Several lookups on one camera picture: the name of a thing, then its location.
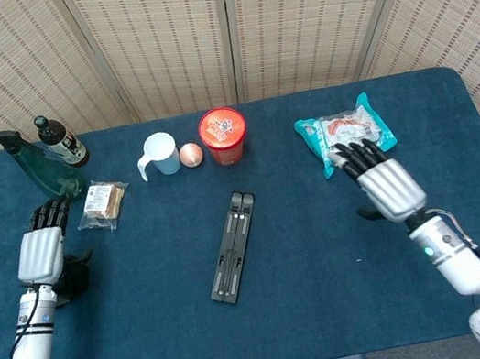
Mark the black folding stand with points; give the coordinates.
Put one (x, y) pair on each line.
(232, 264)

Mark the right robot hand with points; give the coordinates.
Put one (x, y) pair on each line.
(391, 190)

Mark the pink ball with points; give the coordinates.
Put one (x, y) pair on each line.
(191, 154)

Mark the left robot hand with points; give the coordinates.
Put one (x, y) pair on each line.
(42, 256)

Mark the teal snack package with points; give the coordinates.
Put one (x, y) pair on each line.
(342, 124)

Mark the dark tea bottle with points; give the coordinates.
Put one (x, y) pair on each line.
(69, 146)

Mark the blue table cloth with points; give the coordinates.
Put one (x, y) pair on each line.
(157, 343)

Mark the wrapped sandwich cake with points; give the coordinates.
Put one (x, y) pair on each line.
(102, 203)

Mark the orange instant noodle cup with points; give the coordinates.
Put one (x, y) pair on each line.
(222, 129)

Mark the woven bamboo folding screen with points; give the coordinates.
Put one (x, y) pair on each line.
(168, 38)

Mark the green spray bottle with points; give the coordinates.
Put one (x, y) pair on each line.
(53, 175)

